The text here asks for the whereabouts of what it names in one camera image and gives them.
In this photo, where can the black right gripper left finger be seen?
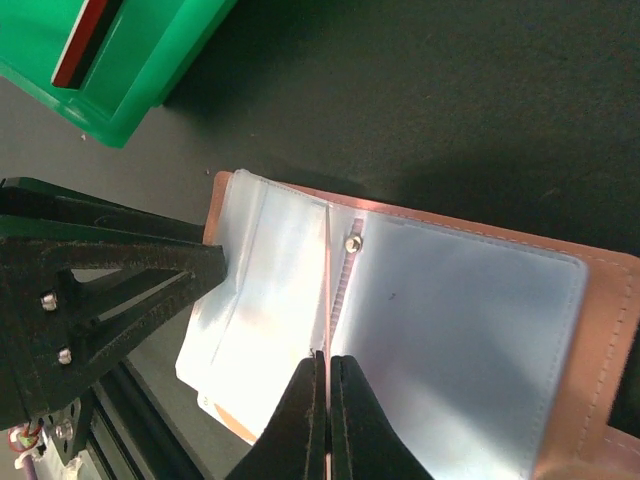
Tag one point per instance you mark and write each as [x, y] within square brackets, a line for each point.
[293, 444]

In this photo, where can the left green plastic bin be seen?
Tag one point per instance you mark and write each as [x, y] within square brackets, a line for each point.
[149, 48]

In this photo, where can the red white card stack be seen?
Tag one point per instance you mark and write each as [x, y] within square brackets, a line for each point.
[85, 39]

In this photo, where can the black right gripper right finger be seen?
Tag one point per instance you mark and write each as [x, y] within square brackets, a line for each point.
[363, 442]

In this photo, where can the tan leather card holder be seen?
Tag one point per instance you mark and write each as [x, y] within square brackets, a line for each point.
[495, 354]

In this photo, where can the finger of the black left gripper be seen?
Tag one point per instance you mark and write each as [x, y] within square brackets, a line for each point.
[83, 282]

